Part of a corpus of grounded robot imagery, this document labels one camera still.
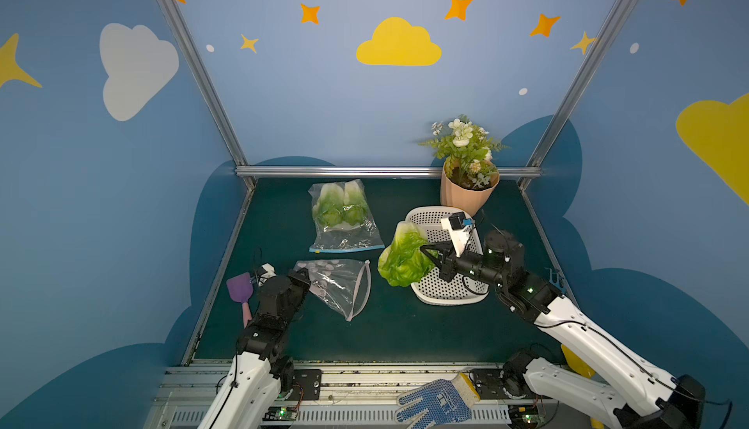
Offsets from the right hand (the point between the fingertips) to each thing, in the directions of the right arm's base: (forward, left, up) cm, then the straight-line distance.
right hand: (427, 244), depth 70 cm
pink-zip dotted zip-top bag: (-4, +22, -17) cm, 28 cm away
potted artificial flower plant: (+38, -18, -14) cm, 45 cm away
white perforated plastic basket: (-9, -9, -3) cm, 13 cm away
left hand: (-1, +29, -13) cm, 32 cm away
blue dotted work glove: (-29, -6, -27) cm, 40 cm away
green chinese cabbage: (-6, +6, +1) cm, 9 cm away
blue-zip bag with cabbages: (+26, +27, -25) cm, 45 cm away
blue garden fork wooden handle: (+6, -45, -27) cm, 53 cm away
